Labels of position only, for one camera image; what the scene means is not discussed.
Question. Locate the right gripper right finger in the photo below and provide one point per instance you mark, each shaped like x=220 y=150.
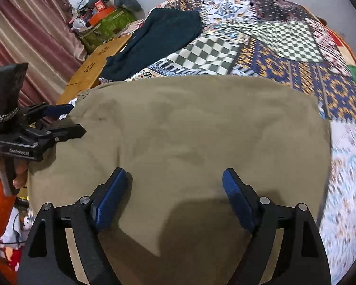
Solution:
x=302 y=258

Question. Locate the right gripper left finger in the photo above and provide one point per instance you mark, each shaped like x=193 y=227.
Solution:
x=46 y=258

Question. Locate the olive khaki pants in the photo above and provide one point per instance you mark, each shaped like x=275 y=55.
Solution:
x=176 y=136

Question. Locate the person's left hand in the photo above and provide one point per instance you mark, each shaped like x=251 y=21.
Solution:
x=21 y=173

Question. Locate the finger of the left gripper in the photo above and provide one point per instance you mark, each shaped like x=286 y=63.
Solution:
x=55 y=111
x=63 y=134

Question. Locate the dark navy folded garment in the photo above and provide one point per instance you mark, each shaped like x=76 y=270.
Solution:
x=164 y=31

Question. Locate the green storage bag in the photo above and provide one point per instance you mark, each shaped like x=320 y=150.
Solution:
x=106 y=29

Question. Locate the orange box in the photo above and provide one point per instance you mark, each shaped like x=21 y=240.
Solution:
x=102 y=12

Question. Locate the striped pink curtain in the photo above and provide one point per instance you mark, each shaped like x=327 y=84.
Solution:
x=36 y=32

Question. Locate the wooden lap desk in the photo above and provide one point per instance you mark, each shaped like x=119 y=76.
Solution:
x=87 y=76

